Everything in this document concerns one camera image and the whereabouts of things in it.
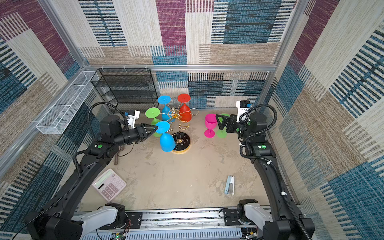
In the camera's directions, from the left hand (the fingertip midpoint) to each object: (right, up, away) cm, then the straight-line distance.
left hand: (157, 127), depth 69 cm
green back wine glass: (-5, +7, +10) cm, 13 cm away
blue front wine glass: (+3, -8, +10) cm, 13 cm away
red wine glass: (+12, +7, +11) cm, 18 cm away
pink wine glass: (+27, +2, +23) cm, 35 cm away
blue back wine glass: (+2, +7, +10) cm, 12 cm away
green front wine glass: (+37, -5, +36) cm, 52 cm away
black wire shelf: (-31, +26, +39) cm, 56 cm away
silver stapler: (+36, -32, +12) cm, 50 cm away
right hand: (+31, +4, +2) cm, 31 cm away
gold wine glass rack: (+10, -9, +31) cm, 33 cm away
